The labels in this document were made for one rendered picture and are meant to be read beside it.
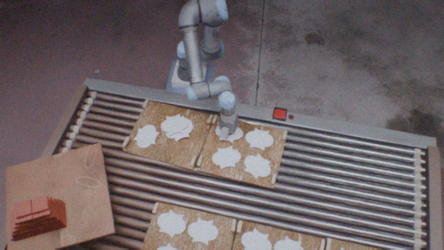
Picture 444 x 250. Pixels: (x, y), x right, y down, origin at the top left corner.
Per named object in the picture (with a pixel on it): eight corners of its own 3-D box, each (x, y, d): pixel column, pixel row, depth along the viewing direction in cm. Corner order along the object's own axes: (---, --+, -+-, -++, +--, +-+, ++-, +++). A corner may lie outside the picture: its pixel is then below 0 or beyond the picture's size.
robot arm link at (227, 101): (233, 87, 198) (236, 101, 194) (233, 101, 208) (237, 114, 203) (217, 91, 198) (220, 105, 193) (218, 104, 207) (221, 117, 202)
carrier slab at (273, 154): (215, 117, 231) (215, 114, 230) (287, 132, 224) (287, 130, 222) (195, 170, 213) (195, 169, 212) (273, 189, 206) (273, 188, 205)
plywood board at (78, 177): (7, 169, 206) (6, 167, 205) (101, 144, 213) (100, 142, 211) (9, 262, 180) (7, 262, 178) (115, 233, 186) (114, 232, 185)
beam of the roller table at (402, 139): (89, 82, 257) (86, 76, 252) (432, 142, 224) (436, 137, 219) (84, 93, 253) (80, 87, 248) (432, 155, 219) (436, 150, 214)
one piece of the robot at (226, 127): (212, 121, 204) (214, 139, 218) (229, 128, 202) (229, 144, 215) (222, 103, 210) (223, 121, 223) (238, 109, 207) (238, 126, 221)
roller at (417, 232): (60, 156, 227) (57, 152, 222) (422, 231, 195) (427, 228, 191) (56, 164, 224) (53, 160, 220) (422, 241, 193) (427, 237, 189)
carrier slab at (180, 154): (148, 101, 239) (148, 99, 238) (214, 117, 231) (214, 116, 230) (123, 151, 222) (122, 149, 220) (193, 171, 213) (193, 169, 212)
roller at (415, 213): (67, 141, 232) (64, 137, 228) (422, 212, 200) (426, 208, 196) (64, 148, 229) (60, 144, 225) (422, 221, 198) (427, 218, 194)
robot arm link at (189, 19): (173, 0, 191) (189, 102, 199) (196, -3, 192) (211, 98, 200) (173, 3, 202) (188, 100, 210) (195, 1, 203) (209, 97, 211)
